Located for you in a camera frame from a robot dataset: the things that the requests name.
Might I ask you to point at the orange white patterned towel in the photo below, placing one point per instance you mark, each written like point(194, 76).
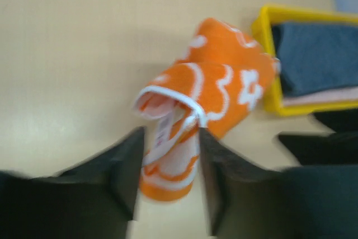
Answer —
point(215, 85)

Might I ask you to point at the dark blue-grey towel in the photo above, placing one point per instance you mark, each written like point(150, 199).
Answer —
point(315, 57)

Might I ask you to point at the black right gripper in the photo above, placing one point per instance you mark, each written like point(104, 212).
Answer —
point(338, 148)

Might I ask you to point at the pink folded towel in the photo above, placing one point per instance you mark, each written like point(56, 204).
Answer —
point(327, 96)

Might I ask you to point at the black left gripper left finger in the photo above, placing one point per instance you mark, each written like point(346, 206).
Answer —
point(93, 199)

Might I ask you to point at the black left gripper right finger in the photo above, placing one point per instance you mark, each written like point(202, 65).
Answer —
point(248, 201)

